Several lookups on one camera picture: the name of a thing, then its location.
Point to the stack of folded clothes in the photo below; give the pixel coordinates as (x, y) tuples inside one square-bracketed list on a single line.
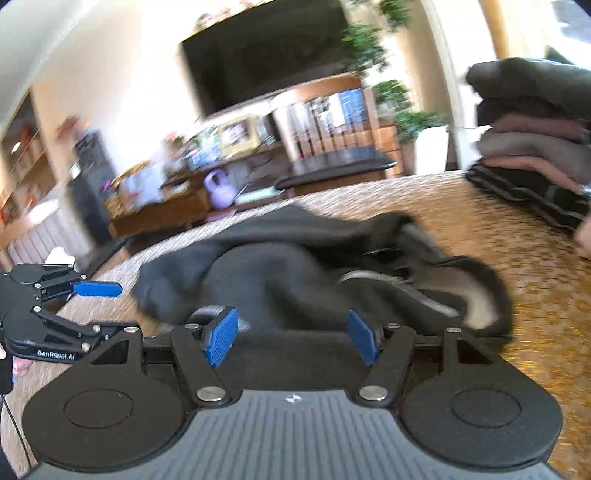
[(535, 148)]

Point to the white flat set-top box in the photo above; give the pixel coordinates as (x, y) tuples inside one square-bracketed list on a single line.
[(252, 194)]

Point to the tall green potted plant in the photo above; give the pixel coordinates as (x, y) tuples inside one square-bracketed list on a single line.
[(369, 39)]

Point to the right wooden chair black seat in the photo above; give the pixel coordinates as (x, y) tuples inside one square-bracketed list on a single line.
[(329, 128)]

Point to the long wooden TV console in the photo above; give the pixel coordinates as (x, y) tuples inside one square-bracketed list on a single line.
[(187, 200)]

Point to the black water dispenser cabinet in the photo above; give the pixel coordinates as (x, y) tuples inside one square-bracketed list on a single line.
[(89, 176)]

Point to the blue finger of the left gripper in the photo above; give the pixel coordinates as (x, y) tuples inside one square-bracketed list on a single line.
[(103, 331), (97, 289)]

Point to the framed photo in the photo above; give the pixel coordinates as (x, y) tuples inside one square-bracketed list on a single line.
[(238, 136)]

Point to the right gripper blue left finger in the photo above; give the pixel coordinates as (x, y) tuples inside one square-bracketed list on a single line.
[(198, 350)]

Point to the white plush toy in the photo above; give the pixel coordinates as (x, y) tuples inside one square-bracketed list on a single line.
[(59, 256)]

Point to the black garment with grey stitching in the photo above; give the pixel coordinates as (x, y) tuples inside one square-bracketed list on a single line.
[(292, 270)]

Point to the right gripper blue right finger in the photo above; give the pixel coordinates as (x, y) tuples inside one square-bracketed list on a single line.
[(387, 352)]

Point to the wooden wall shelving unit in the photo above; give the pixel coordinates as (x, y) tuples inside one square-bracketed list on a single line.
[(29, 175)]

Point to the wall-mounted black television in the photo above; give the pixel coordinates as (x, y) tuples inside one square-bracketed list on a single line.
[(263, 50)]

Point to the floral lace tablecloth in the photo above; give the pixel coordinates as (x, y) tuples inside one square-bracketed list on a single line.
[(549, 284)]

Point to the purple kettlebell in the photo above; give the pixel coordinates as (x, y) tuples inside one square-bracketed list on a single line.
[(220, 190)]

